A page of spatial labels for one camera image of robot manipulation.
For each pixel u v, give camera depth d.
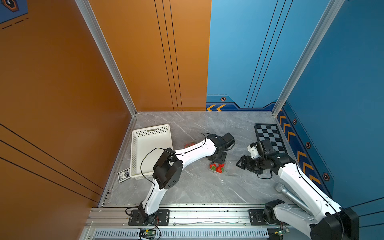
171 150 0.53
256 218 0.72
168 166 0.54
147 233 0.72
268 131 1.05
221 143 0.66
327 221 0.37
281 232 0.69
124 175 0.87
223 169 0.88
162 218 0.74
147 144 0.99
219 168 0.87
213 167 0.88
